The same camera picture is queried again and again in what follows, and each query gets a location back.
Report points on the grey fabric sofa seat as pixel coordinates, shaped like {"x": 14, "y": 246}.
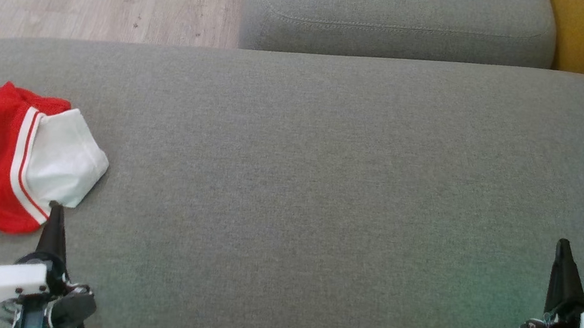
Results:
{"x": 322, "y": 192}

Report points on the grey sofa back cushion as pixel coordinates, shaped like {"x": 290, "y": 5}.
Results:
{"x": 395, "y": 17}

